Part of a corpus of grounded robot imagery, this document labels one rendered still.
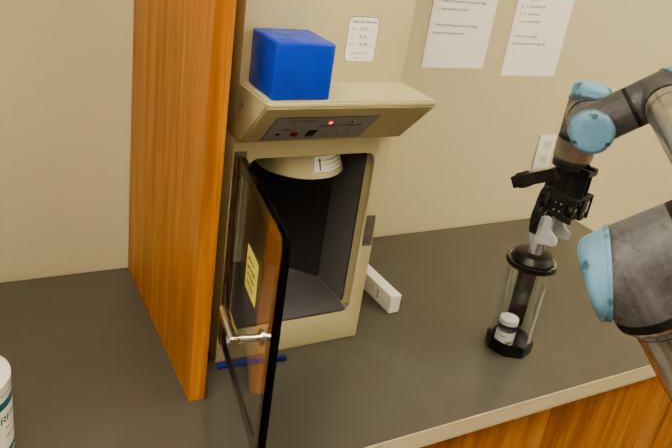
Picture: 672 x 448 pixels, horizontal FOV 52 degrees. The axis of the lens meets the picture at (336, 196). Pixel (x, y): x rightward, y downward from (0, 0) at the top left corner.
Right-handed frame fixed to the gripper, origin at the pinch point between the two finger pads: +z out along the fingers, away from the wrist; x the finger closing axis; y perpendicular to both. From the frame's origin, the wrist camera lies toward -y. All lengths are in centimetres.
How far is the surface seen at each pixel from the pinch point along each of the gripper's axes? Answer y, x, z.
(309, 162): -28, -42, -15
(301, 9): -27, -49, -43
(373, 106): -14, -43, -30
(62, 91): -77, -68, -16
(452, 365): -2.2, -17.1, 25.9
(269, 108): -19, -61, -30
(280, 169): -31, -46, -13
